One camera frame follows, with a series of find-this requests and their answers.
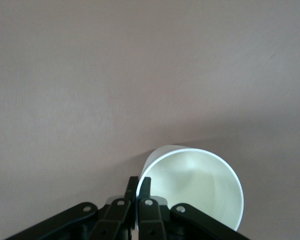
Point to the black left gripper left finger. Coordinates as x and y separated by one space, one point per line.
115 220

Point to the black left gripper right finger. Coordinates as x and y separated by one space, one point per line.
150 220

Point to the white plastic cup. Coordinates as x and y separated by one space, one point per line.
195 180

